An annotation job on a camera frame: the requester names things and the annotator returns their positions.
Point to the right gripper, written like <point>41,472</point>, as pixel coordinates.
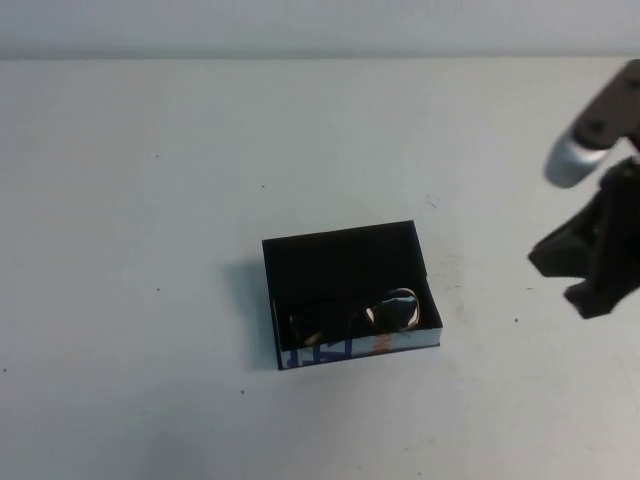
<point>622,210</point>

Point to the black frame glasses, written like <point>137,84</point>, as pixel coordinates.
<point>395,312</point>

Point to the black open glasses case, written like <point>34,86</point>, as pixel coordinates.
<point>325,260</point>

